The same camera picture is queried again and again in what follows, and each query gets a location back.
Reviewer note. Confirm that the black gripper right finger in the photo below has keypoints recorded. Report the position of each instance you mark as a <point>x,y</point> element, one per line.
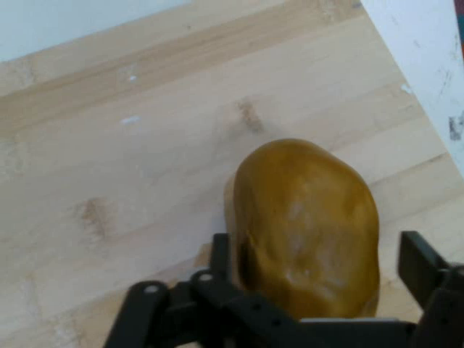
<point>438,297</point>

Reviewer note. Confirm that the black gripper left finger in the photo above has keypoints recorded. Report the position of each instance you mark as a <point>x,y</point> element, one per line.
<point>217,308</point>

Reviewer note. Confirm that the brown potato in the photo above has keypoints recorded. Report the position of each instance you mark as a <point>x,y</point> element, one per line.
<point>308,224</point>

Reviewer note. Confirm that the bamboo cutting board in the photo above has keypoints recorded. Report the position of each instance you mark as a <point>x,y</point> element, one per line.
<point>145,163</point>

